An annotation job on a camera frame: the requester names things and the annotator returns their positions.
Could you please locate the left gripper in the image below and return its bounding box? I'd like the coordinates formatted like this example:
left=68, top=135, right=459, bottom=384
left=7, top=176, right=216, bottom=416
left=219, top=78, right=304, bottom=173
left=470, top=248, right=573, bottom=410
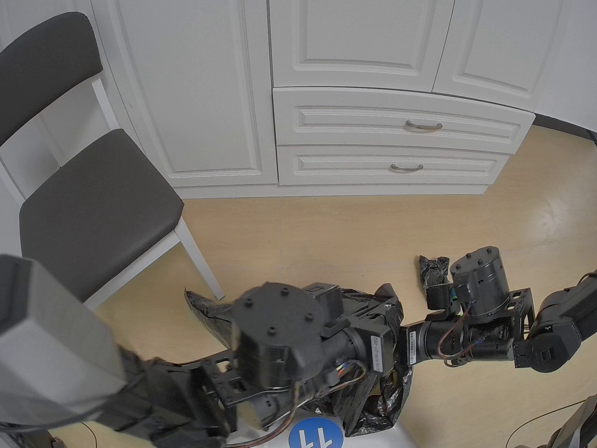
left=323, top=325, right=398, bottom=377

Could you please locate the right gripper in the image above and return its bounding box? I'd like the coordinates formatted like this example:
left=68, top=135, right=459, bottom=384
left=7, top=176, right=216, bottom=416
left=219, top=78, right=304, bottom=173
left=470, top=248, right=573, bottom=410
left=406, top=320, right=470, bottom=366

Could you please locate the black plastic bag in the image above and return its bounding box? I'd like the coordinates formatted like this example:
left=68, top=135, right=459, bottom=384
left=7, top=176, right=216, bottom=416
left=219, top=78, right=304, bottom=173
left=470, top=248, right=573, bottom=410
left=184, top=284, right=416, bottom=437

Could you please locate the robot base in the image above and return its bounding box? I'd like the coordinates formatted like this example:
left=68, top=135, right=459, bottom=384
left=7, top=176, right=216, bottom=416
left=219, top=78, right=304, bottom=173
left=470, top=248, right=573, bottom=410
left=224, top=406, right=420, bottom=448

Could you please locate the crumpled black plastic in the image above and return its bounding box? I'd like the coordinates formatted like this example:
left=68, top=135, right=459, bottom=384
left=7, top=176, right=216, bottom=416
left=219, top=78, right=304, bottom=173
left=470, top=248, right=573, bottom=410
left=418, top=254, right=451, bottom=303

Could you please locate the white chair with grey cushions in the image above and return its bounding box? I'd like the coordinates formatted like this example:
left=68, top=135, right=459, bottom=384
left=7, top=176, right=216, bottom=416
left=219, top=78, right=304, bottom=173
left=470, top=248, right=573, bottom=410
left=0, top=12, right=225, bottom=312

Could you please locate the white wardrobe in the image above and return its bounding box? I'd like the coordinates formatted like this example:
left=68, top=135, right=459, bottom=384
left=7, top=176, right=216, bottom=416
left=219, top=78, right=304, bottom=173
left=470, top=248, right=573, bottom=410
left=70, top=0, right=581, bottom=199

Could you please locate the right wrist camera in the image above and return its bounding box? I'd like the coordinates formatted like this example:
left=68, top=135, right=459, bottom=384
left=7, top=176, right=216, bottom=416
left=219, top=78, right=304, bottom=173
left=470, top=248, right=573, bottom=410
left=425, top=284, right=457, bottom=322

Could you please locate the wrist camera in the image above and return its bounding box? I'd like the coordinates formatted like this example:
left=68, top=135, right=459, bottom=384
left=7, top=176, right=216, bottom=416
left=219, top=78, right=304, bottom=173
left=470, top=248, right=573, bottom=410
left=425, top=284, right=457, bottom=322
left=302, top=283, right=345, bottom=329

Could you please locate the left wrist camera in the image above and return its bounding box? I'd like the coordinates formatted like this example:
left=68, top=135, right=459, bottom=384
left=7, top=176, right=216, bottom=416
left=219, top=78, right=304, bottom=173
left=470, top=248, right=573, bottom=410
left=302, top=283, right=345, bottom=329

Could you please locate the black cable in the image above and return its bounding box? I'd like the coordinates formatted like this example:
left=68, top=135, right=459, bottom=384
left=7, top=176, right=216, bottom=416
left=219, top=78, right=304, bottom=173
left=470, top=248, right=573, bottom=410
left=77, top=419, right=100, bottom=448
left=506, top=396, right=597, bottom=448

